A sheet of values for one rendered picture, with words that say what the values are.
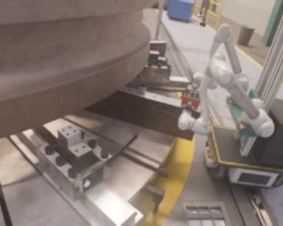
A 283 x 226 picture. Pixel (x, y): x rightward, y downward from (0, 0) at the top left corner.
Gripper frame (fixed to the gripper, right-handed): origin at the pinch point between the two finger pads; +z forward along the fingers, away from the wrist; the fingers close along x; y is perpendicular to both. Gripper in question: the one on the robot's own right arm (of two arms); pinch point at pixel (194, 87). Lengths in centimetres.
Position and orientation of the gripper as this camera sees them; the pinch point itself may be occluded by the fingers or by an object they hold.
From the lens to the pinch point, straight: 241.8
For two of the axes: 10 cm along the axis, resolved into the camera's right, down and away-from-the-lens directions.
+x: 9.4, 2.7, -1.9
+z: -3.0, 4.9, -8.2
